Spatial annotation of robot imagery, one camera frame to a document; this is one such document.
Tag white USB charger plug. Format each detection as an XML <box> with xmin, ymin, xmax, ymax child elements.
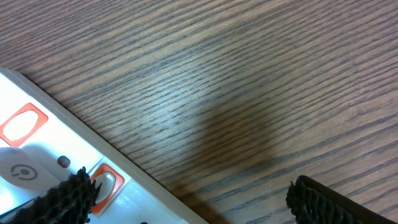
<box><xmin>1</xmin><ymin>147</ymin><xmax>60</xmax><ymax>191</ymax></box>

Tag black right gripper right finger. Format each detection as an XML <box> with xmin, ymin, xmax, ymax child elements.
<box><xmin>285</xmin><ymin>175</ymin><xmax>396</xmax><ymax>224</ymax></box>

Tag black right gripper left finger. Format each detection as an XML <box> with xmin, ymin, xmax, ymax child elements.
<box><xmin>1</xmin><ymin>167</ymin><xmax>101</xmax><ymax>224</ymax></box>

